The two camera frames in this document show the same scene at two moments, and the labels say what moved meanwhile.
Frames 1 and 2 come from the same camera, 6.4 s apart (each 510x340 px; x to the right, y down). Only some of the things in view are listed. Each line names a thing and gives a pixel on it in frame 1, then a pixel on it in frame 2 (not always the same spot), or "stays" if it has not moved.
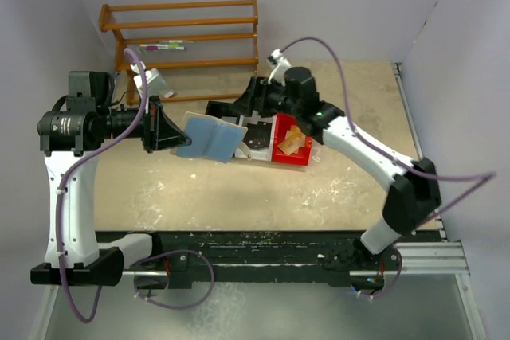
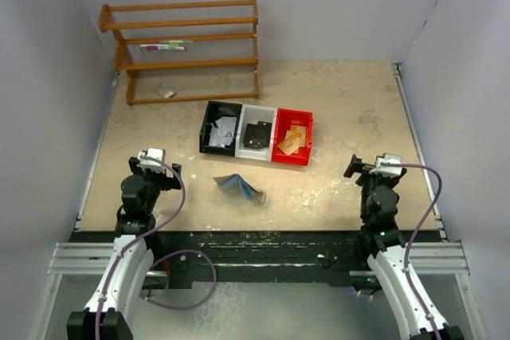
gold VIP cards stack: x=294 y=139 stays
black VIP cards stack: x=258 y=135 stays
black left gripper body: x=151 y=125 → x=172 y=182
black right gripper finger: x=249 y=100 → x=355 y=166
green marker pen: x=175 y=41 stays
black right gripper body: x=255 y=94 → x=354 y=167
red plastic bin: x=282 y=123 stays
